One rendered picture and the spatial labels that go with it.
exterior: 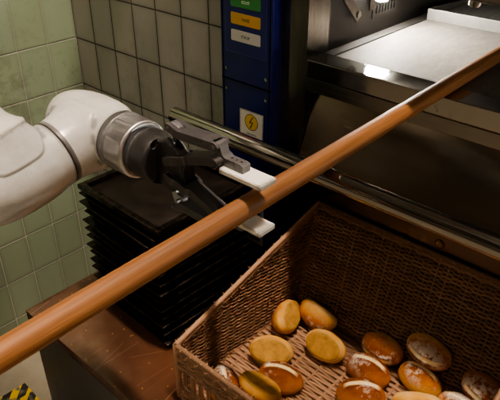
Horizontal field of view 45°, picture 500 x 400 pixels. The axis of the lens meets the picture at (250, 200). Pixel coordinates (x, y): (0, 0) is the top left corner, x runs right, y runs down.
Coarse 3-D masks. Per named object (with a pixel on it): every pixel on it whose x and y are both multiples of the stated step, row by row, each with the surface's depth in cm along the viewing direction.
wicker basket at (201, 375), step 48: (288, 240) 137; (336, 240) 140; (240, 288) 127; (288, 288) 145; (336, 288) 142; (384, 288) 133; (432, 288) 126; (480, 288) 119; (192, 336) 121; (240, 336) 136; (288, 336) 141; (432, 336) 128; (480, 336) 121; (192, 384) 121; (336, 384) 128
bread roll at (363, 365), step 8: (360, 352) 129; (352, 360) 128; (360, 360) 127; (368, 360) 126; (376, 360) 127; (352, 368) 128; (360, 368) 126; (368, 368) 126; (376, 368) 125; (384, 368) 126; (352, 376) 128; (360, 376) 126; (368, 376) 125; (376, 376) 125; (384, 376) 125; (384, 384) 125
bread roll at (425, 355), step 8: (416, 336) 126; (424, 336) 125; (408, 344) 126; (416, 344) 124; (424, 344) 124; (432, 344) 123; (440, 344) 124; (416, 352) 124; (424, 352) 123; (432, 352) 122; (440, 352) 122; (448, 352) 123; (416, 360) 125; (424, 360) 123; (432, 360) 122; (440, 360) 122; (448, 360) 122; (432, 368) 123; (440, 368) 122
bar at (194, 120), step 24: (192, 120) 104; (240, 144) 97; (264, 144) 95; (288, 168) 91; (360, 192) 84; (384, 192) 82; (408, 216) 79; (432, 216) 77; (456, 240) 76; (480, 240) 74
